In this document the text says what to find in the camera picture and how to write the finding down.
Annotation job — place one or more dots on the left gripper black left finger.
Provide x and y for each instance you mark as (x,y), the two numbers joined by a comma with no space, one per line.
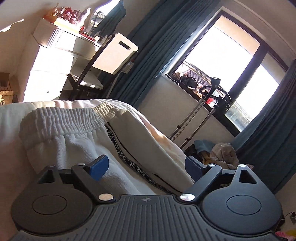
(58,201)

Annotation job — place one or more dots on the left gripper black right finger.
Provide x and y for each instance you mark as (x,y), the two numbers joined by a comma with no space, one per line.
(235,201)

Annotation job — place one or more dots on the cream sweatpants with black stripe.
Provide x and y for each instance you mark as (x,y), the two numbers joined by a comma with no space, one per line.
(64,133)

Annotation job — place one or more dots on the yellow garment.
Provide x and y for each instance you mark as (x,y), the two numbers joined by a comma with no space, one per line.
(206,158)

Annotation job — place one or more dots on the pink fleece garment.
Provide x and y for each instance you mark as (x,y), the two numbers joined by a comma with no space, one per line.
(288,235)

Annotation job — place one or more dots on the teal cloth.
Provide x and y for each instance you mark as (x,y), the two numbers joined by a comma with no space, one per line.
(203,145)

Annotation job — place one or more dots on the teal curtain right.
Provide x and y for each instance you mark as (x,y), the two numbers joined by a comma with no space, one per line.
(268,142)

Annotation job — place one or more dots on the teal curtain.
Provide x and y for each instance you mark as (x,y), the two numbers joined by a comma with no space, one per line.
(268,142)
(159,37)

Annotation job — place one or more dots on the pastel yellow pink bedsheet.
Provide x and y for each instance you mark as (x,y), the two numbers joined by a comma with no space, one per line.
(175,153)

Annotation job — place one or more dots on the white desk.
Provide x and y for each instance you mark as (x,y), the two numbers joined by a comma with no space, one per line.
(47,58)

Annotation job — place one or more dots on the teal curtain left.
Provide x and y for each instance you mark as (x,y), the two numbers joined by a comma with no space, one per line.
(159,37)

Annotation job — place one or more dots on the wall power socket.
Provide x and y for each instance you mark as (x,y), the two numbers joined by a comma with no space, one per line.
(293,217)

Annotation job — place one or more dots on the white chair with black frame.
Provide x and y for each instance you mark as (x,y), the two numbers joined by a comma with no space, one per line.
(93,79)

